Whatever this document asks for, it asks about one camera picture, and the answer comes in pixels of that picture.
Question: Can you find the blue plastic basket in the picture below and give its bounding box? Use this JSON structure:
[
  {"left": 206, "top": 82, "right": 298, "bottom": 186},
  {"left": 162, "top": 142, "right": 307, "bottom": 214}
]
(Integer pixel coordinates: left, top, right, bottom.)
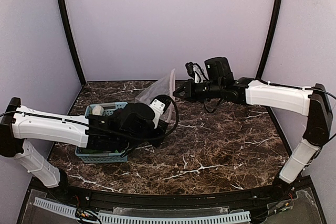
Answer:
[{"left": 75, "top": 102, "right": 128, "bottom": 164}]

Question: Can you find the black frame post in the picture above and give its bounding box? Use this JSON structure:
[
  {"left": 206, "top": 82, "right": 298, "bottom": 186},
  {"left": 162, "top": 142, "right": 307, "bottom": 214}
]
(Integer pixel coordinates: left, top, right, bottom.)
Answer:
[
  {"left": 256, "top": 0, "right": 282, "bottom": 79},
  {"left": 57, "top": 0, "right": 87, "bottom": 87}
]

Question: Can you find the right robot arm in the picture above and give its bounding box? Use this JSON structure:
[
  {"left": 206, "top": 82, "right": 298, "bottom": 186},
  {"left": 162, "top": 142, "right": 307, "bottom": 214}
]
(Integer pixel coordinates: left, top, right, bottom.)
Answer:
[{"left": 173, "top": 57, "right": 333, "bottom": 186}]

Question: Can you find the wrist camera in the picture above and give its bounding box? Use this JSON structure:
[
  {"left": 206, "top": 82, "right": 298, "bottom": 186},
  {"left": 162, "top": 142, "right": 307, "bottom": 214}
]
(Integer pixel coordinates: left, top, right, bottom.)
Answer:
[
  {"left": 185, "top": 62, "right": 208, "bottom": 83},
  {"left": 147, "top": 94, "right": 180, "bottom": 142}
]

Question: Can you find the left black frame post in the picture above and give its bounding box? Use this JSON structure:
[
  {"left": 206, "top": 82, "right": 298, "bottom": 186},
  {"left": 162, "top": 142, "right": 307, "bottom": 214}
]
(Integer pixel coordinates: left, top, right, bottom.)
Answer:
[{"left": 57, "top": 0, "right": 87, "bottom": 87}]

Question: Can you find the white radish toy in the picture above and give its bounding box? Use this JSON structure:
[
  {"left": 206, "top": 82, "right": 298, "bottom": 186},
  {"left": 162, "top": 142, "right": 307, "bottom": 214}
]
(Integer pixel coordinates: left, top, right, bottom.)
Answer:
[{"left": 90, "top": 105, "right": 104, "bottom": 115}]

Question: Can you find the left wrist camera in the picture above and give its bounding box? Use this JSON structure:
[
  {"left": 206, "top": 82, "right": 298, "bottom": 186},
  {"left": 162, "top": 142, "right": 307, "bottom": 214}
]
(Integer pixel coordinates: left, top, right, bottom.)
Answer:
[{"left": 147, "top": 94, "right": 180, "bottom": 142}]

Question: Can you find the white slotted cable duct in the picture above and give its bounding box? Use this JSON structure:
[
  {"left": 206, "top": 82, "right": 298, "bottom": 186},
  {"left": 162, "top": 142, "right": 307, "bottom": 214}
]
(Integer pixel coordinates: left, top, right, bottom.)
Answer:
[{"left": 34, "top": 197, "right": 250, "bottom": 224}]

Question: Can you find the green leafy vegetable toy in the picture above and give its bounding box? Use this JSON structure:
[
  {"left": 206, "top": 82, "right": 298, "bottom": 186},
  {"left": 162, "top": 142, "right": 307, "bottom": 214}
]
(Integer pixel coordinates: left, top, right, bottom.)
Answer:
[{"left": 81, "top": 148, "right": 103, "bottom": 154}]

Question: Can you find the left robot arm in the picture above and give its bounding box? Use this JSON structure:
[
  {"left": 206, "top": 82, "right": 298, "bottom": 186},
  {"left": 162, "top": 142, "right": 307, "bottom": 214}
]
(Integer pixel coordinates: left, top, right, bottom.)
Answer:
[{"left": 1, "top": 95, "right": 171, "bottom": 188}]

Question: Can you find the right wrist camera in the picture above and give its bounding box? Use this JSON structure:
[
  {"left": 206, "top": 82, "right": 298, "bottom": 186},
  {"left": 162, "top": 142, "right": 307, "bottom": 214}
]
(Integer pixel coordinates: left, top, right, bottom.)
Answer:
[{"left": 185, "top": 62, "right": 208, "bottom": 83}]

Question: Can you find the black front rail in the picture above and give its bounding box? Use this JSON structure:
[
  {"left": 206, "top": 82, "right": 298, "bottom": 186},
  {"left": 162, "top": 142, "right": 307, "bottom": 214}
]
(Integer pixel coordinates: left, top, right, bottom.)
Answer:
[{"left": 44, "top": 168, "right": 313, "bottom": 216}]

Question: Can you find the right black frame post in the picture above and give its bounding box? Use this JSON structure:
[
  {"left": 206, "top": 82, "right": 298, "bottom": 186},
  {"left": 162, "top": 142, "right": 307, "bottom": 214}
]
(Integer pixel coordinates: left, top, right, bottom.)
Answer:
[{"left": 256, "top": 0, "right": 282, "bottom": 79}]

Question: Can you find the clear zip top bag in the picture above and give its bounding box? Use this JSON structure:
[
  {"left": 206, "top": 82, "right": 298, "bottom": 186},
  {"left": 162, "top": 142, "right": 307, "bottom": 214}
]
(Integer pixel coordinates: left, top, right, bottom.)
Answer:
[{"left": 134, "top": 69, "right": 175, "bottom": 123}]

